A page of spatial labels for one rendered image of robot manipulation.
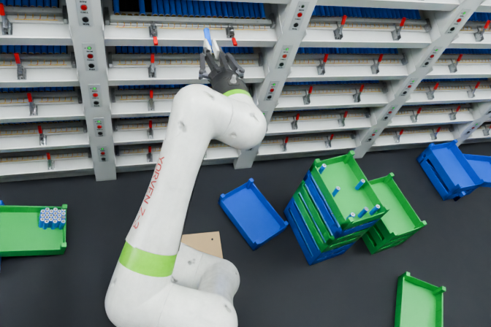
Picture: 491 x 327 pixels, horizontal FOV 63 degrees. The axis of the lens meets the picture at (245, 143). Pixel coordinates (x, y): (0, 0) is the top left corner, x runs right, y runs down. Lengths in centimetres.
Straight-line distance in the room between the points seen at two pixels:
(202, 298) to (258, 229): 114
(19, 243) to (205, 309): 119
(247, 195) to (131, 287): 129
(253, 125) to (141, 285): 41
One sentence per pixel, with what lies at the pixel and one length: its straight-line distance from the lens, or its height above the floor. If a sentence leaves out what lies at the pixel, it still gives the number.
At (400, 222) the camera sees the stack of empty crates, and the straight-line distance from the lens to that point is 214.
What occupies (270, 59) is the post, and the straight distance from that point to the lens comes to 158.
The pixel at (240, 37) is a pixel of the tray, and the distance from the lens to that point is 148.
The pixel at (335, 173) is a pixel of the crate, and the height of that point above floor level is 40.
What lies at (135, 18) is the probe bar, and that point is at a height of 92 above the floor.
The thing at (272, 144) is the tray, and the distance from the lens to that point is 212.
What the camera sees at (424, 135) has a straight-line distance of 265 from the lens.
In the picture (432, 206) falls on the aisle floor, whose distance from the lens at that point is 254.
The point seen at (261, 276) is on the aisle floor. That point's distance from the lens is 192.
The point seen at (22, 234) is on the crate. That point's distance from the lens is 195.
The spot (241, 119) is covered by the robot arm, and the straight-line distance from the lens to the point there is 88.
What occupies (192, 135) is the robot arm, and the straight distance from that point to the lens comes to 82.
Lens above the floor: 177
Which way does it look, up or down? 51 degrees down
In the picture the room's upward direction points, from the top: 19 degrees clockwise
